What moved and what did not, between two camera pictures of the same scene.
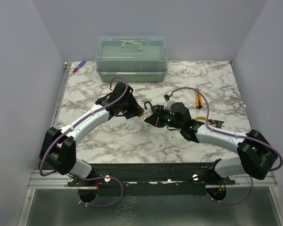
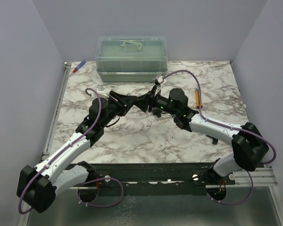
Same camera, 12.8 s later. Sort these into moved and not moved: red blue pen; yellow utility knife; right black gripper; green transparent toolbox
Moved: right black gripper
Not moved: red blue pen; green transparent toolbox; yellow utility knife
